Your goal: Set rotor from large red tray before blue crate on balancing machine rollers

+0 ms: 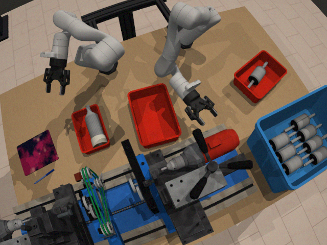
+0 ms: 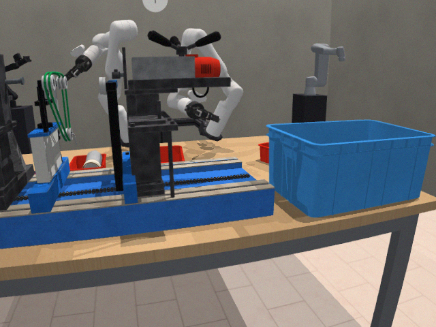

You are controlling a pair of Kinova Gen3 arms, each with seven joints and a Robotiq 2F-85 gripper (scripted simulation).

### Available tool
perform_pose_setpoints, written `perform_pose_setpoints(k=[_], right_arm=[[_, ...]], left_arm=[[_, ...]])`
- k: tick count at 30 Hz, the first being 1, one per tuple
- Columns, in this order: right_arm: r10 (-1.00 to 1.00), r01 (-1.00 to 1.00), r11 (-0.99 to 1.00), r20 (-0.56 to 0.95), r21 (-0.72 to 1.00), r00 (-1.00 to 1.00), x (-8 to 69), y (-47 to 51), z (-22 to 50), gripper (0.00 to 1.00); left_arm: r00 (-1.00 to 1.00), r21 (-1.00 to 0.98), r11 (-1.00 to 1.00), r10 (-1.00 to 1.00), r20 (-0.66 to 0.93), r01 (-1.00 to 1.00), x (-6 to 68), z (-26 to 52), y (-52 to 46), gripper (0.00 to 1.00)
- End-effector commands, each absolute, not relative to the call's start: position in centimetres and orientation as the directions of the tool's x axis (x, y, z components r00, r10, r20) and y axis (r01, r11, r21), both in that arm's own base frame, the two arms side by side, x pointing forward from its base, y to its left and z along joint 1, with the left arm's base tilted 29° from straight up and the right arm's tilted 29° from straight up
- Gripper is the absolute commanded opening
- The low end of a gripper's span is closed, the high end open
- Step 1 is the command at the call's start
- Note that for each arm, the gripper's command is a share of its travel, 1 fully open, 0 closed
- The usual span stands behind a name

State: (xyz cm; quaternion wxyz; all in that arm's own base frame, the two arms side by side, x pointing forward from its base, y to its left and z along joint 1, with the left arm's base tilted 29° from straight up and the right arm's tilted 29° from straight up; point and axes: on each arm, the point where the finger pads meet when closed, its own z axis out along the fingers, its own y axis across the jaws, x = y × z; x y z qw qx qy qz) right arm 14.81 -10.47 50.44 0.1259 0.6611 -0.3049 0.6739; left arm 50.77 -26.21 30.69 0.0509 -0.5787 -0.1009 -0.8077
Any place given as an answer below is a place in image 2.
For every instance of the red tray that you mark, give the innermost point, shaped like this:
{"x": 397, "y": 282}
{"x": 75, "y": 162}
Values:
{"x": 175, "y": 153}
{"x": 264, "y": 152}
{"x": 78, "y": 162}

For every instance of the blue machine bed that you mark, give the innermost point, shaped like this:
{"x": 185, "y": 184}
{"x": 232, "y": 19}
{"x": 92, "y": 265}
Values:
{"x": 109, "y": 216}

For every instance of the blue plastic crate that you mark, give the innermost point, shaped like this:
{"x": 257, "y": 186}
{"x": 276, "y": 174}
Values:
{"x": 335, "y": 177}

